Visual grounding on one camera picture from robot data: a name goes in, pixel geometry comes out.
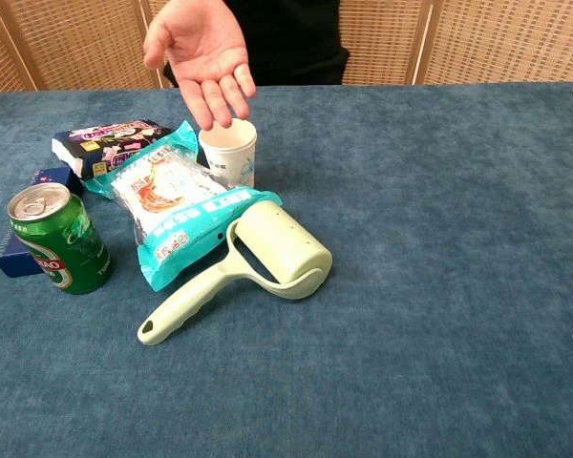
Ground person's bare open hand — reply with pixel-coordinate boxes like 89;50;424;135
142;0;258;131

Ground dark purple snack packet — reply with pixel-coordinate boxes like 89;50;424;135
51;118;174;181

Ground teal and clear snack bag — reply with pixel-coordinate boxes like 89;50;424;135
82;119;284;294

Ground blue table cloth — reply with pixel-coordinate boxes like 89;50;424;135
0;81;573;458

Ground light green lint roller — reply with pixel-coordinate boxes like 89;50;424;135
137;199;334;346

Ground white paper cup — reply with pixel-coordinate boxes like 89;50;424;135
198;117;259;190

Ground green beer can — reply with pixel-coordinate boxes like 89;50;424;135
7;182;113;296

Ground woven rattan folding screen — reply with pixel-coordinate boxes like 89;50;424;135
0;0;573;93

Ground dark blue flat box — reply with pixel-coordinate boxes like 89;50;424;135
0;230;44;279

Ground person's black torso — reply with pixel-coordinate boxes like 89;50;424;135
163;0;350;89

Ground dark blue small box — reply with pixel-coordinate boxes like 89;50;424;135
28;166;84;197

